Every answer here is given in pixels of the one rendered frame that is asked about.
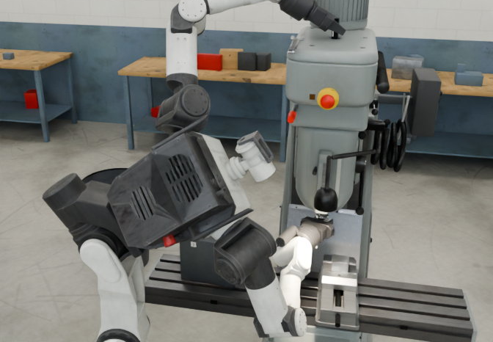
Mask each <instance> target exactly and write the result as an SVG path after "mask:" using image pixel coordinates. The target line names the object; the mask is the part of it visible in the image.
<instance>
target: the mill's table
mask: <svg viewBox="0 0 493 342"><path fill-rule="evenodd" d="M318 276H319V272H309V274H307V275H305V276H304V279H303V281H301V285H300V294H299V296H300V308H301V309H302V310H303V311H304V313H305V316H306V320H307V325H311V326H317V325H316V324H315V314H316V304H317V294H318ZM357 282H358V301H359V329H358V330H348V331H355V332H364V333H370V334H376V335H386V336H392V337H397V338H408V339H413V340H419V341H429V342H475V341H476V338H477V334H478V330H477V327H476V325H475V320H474V317H473V314H472V310H471V307H470V303H469V300H468V297H467V293H464V292H463V291H462V289H457V288H446V287H439V286H433V285H421V284H415V283H403V282H396V281H390V280H378V279H372V278H365V277H357ZM145 303H151V304H157V305H166V306H173V307H178V308H188V309H194V310H204V311H210V312H215V313H226V314H231V315H237V316H247V317H252V318H254V317H255V315H256V313H255V310H254V308H253V306H252V302H251V300H250V298H249V295H248V293H247V290H246V287H245V285H244V282H243V283H242V284H240V285H239V286H235V287H234V288H228V287H224V286H220V285H214V284H210V283H204V282H200V281H196V280H190V279H186V278H182V277H181V272H180V256H179V255H169V254H163V255H162V256H159V257H158V260H157V261H156V262H155V264H154V266H153V268H152V269H151V270H150V272H149V274H148V275H147V276H146V278H145ZM317 327H322V326H317ZM327 328H332V329H339V330H347V329H341V328H334V327H327Z"/></svg>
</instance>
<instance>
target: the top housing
mask: <svg viewBox="0 0 493 342"><path fill-rule="evenodd" d="M301 36H304V40H300V41H299V44H298V46H297V49H296V52H295V54H288V52H287V62H286V83H285V94H286V96H287V98H288V99H289V100H290V101H293V102H294V103H300V104H308V105H318V102H317V97H318V94H319V92H320V91H321V90H322V89H324V88H332V89H334V90H336V91H337V93H338V95H339V101H338V104H337V106H342V107H364V106H367V105H369V104H371V103H372V102H373V99H374V95H375V88H376V74H377V67H378V59H379V56H378V51H377V45H376V36H375V33H374V31H373V30H371V29H366V28H364V29H358V30H346V32H345V33H344V35H341V34H339V35H338V40H334V39H332V30H327V31H326V32H325V31H323V30H321V29H318V28H315V27H312V26H306V27H304V28H302V29H301V31H300V33H299V34H298V35H297V37H299V38H300V37H301ZM310 94H315V100H310Z"/></svg>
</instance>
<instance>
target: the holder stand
mask: <svg viewBox="0 0 493 342"><path fill-rule="evenodd" d="M215 241H216V240H215V239H214V238H213V237H212V236H210V237H209V238H206V239H203V238H201V239H199V240H197V241H195V242H193V241H192V240H191V241H189V240H188V241H183V242H180V272H181V277H182V278H186V279H190V280H196V281H200V282H204V283H210V284H214V285H220V286H224V287H228V288H234V287H235V285H232V284H230V283H229V282H227V281H226V280H225V279H224V278H222V277H221V276H219V275H218V274H217V273H216V272H215V269H214V256H213V243H214V242H215Z"/></svg>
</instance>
